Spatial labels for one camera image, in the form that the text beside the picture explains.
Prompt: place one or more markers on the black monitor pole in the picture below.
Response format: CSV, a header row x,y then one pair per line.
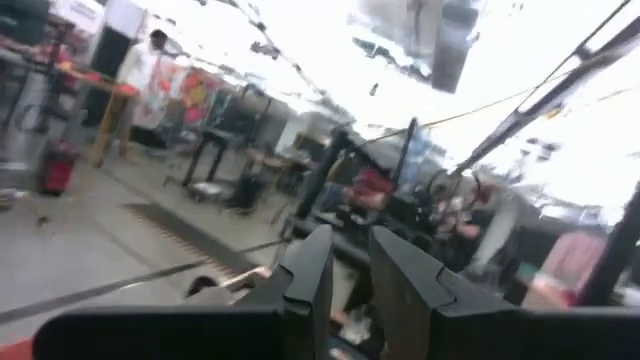
x,y
320,175

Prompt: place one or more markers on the floral patterned cloth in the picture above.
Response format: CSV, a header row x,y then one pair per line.
x,y
195,95

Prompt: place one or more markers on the black equipment stand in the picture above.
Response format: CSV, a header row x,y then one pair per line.
x,y
220,135

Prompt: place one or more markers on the red rolling case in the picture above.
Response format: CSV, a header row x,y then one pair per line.
x,y
57,170

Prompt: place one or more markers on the wooden work table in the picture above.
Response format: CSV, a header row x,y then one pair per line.
x,y
107,125

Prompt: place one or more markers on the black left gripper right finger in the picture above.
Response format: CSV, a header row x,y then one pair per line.
x,y
405,290

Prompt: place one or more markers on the black metal frame strut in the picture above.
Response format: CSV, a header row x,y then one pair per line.
x,y
550,100
615,250

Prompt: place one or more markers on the person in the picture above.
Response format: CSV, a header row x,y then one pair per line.
x,y
137,65
372,185

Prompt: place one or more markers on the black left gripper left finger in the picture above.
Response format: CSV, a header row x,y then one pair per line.
x,y
305,285

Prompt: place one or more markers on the grey ceiling duct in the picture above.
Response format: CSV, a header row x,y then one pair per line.
x,y
452,55

